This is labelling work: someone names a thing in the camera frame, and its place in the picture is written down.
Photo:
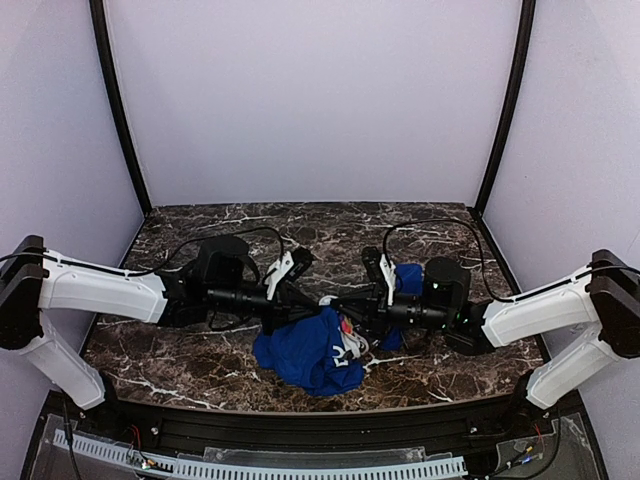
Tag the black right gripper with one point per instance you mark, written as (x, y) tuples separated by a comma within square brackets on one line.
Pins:
[(383, 310)]

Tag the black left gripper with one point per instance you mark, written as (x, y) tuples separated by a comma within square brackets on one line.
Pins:
[(273, 305)]

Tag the blue printed t-shirt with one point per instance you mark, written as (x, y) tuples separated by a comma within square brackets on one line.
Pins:
[(315, 355)]

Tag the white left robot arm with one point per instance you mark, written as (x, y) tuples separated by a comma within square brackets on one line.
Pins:
[(35, 279)]

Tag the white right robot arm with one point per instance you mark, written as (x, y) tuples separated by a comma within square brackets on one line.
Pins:
[(602, 296)]

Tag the rainbow flower plush brooch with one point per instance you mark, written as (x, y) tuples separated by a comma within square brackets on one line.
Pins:
[(346, 327)]

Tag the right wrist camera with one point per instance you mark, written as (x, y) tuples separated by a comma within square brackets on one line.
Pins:
[(400, 275)]

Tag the black front aluminium rail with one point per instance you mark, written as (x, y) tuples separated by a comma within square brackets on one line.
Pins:
[(433, 427)]

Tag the white slotted cable duct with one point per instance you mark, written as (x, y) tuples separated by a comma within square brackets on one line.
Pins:
[(217, 463)]

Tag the right black frame post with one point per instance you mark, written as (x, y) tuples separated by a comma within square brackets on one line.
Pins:
[(512, 91)]

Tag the black frame post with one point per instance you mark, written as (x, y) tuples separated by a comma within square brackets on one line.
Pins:
[(512, 91), (109, 74)]

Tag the left black frame post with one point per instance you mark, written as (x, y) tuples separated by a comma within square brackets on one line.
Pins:
[(109, 74)]

